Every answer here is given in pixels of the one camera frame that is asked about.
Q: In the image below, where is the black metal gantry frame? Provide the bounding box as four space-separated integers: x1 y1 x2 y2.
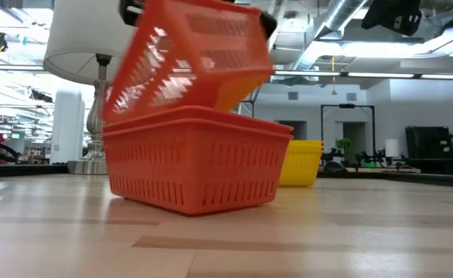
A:
236 99 256 117
320 103 376 142

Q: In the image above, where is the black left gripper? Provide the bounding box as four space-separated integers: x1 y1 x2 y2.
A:
118 0 278 39

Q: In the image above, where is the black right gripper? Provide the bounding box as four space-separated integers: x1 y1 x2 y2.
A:
361 0 423 38

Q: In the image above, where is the green potted plant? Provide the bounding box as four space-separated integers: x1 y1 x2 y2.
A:
334 137 354 156

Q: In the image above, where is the silver lamp with white shade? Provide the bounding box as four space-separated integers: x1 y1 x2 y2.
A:
43 0 137 176

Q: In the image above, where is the black equipment rack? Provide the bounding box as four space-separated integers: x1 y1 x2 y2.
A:
405 126 453 175

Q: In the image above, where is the yellow hanging cord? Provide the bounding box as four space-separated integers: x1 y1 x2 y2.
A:
329 56 339 97

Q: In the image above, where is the large yellow slotted basket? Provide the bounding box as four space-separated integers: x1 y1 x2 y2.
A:
278 144 325 188

